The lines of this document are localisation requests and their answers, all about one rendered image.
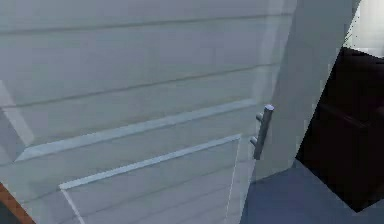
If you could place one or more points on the white panelled room door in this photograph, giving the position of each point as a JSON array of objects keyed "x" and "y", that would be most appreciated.
[{"x": 133, "y": 100}]

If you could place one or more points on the dark brown cupboard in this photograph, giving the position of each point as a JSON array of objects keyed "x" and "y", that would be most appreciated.
[{"x": 350, "y": 133}]

